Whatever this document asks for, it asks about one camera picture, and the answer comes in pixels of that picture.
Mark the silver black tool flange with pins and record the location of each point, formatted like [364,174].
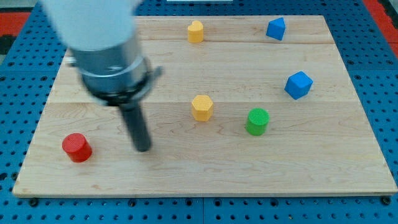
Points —
[118,76]

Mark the yellow heart block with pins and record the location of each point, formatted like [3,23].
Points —
[195,32]

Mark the blue pentagon block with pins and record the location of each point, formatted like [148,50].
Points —
[276,28]

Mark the light wooden board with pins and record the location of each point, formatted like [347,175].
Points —
[319,145]

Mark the red cylinder block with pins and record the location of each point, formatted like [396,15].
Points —
[77,147]

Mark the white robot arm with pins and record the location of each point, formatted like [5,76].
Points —
[103,39]

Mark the green cylinder block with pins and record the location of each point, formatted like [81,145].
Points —
[257,121]

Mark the blue cube block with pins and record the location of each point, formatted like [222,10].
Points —
[298,85]

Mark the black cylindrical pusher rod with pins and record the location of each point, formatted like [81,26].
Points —
[136,125]

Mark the yellow hexagon block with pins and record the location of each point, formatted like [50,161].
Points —
[202,108]

